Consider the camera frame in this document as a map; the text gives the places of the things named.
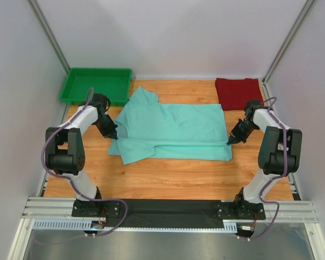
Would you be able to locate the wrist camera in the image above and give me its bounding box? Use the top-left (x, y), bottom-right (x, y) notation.
top-left (89, 93), bottom-right (111, 112)
top-left (244, 99), bottom-right (263, 116)

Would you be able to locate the teal t shirt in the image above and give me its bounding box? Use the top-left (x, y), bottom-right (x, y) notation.
top-left (108, 87), bottom-right (232, 165)

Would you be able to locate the left aluminium frame post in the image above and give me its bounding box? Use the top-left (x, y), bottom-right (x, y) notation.
top-left (27, 0), bottom-right (70, 74)

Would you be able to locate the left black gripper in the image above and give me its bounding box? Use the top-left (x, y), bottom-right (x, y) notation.
top-left (93, 114), bottom-right (118, 141)

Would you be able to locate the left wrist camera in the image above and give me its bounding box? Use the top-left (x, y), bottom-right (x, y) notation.
top-left (89, 93), bottom-right (111, 112)

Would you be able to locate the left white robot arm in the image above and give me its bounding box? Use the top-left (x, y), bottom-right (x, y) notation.
top-left (41, 102), bottom-right (118, 217)

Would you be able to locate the folded dark red t shirt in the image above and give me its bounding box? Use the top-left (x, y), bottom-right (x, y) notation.
top-left (215, 78), bottom-right (263, 111)

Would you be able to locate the aluminium front rail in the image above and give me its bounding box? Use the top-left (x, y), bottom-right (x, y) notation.
top-left (22, 197), bottom-right (319, 223)

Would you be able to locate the aluminium frame post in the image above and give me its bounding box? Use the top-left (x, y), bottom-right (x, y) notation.
top-left (27, 0), bottom-right (70, 74)
top-left (262, 0), bottom-right (317, 85)

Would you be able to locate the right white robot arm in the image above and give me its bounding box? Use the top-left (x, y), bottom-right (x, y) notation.
top-left (227, 107), bottom-right (302, 219)

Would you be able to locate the green plastic tray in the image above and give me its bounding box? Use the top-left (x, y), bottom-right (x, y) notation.
top-left (60, 68), bottom-right (132, 106)

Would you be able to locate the black base mat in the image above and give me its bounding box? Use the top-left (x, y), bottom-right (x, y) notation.
top-left (120, 199), bottom-right (240, 229)

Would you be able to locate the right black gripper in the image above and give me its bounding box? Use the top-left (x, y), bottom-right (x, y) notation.
top-left (226, 119), bottom-right (258, 146)

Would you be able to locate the right aluminium frame post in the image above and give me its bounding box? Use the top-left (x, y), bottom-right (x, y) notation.
top-left (262, 0), bottom-right (317, 85)

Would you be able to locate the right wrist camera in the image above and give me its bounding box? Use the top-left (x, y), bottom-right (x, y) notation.
top-left (244, 99), bottom-right (263, 116)

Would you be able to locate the grey slotted cable duct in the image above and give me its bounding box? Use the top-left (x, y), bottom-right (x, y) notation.
top-left (32, 219), bottom-right (257, 233)

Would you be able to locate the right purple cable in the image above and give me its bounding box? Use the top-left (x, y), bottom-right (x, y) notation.
top-left (235, 96), bottom-right (290, 242)

